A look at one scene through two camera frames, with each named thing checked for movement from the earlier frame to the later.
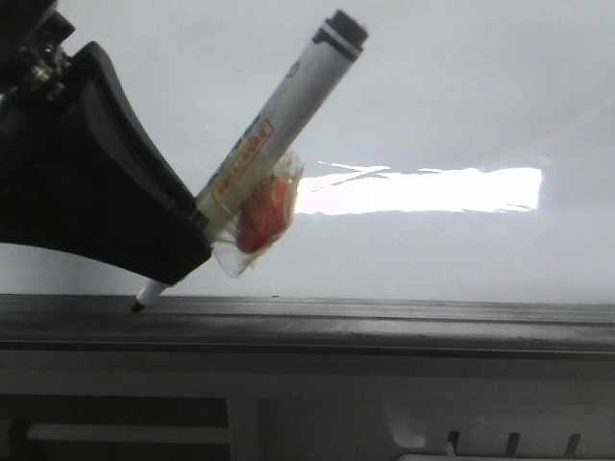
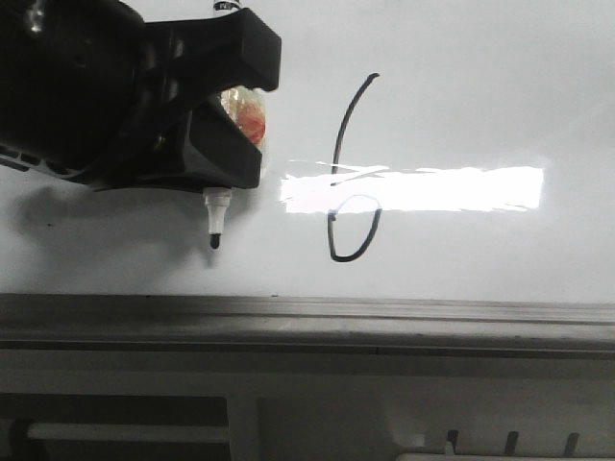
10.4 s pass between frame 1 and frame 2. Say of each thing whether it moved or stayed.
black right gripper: moved
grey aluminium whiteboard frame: stayed
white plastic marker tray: stayed
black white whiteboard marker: moved
